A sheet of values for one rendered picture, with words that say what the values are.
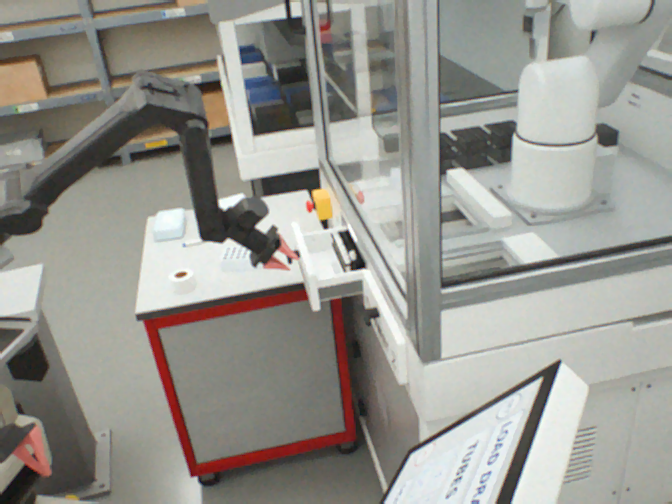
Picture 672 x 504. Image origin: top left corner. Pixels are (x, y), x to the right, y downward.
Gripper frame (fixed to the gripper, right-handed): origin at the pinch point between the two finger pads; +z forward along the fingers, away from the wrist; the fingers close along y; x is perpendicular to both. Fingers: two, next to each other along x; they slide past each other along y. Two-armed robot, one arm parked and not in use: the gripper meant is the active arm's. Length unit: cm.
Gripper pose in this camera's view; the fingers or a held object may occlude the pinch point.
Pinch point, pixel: (291, 262)
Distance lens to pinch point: 157.3
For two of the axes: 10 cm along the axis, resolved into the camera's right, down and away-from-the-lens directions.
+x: -2.1, -4.7, 8.6
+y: 6.2, -7.4, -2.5
